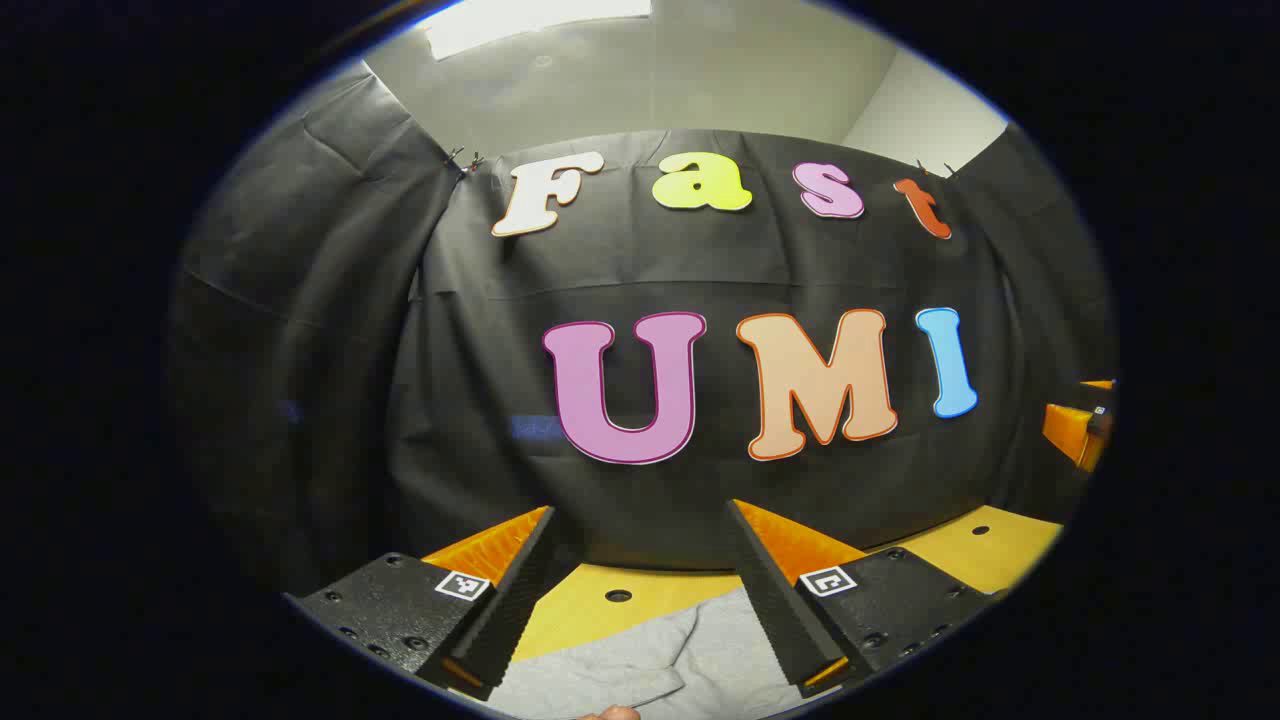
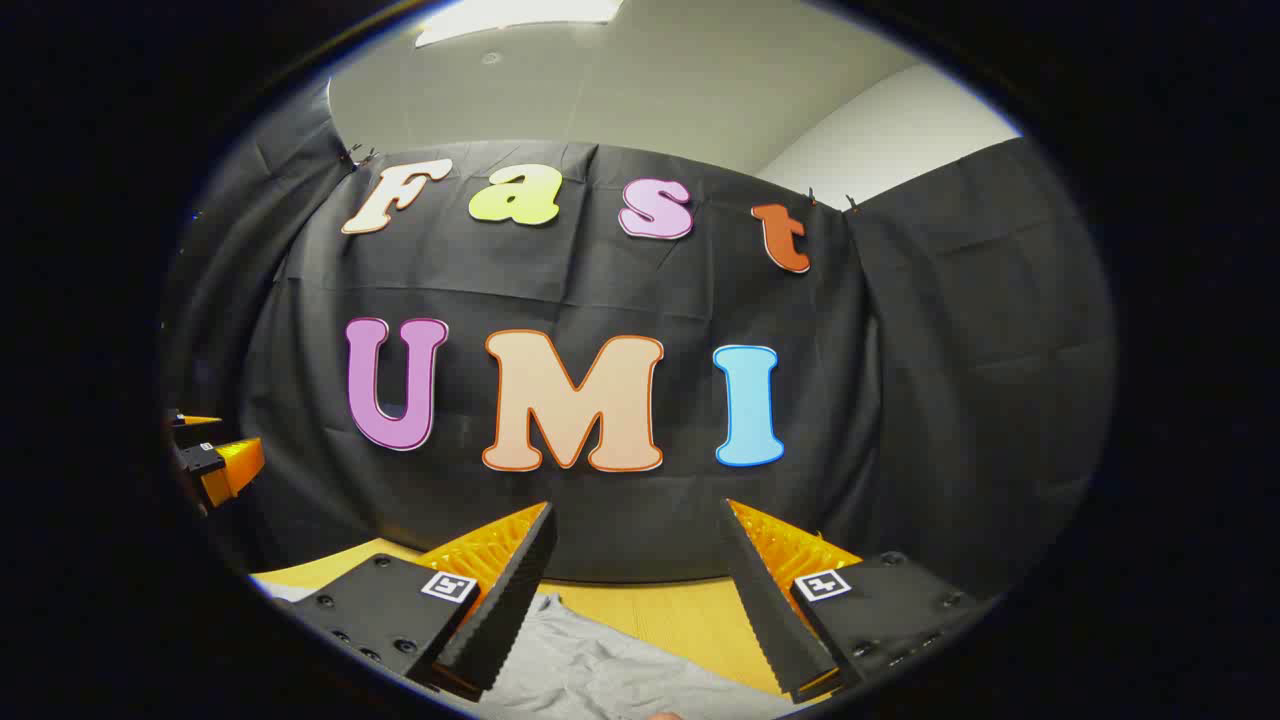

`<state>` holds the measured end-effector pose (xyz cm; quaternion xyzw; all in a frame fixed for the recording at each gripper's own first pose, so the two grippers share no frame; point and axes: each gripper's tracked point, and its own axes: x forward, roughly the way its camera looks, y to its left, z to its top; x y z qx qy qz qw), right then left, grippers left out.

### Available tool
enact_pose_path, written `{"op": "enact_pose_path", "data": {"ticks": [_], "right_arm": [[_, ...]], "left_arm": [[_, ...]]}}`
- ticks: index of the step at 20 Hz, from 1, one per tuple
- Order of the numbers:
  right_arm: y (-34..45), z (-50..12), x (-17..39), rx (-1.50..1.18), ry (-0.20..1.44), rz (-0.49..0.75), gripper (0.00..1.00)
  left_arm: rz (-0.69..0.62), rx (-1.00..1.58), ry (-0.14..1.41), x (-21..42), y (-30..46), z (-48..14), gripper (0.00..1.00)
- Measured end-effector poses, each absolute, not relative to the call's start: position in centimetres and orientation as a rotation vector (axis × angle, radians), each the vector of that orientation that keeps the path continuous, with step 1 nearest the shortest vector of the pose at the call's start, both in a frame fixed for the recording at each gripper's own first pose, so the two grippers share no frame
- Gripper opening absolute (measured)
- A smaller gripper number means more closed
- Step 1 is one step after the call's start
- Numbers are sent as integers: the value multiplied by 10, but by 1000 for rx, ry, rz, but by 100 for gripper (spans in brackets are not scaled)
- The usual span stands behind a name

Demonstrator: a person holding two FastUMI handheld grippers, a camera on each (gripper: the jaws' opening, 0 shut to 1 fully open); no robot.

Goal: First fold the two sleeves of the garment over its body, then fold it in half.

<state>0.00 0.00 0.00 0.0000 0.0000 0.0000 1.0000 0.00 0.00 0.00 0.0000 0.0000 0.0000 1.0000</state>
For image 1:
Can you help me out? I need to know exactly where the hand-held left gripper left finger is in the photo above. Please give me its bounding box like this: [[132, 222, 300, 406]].
[[285, 505, 586, 701]]

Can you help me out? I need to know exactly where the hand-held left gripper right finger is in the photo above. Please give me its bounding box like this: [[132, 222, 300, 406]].
[[725, 498, 1001, 699]]

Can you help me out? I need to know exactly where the grey zip sweatshirt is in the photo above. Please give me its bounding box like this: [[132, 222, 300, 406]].
[[485, 585, 816, 720]]

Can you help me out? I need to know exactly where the black backdrop cloth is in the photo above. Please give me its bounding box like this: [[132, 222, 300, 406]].
[[170, 65, 1119, 601]]

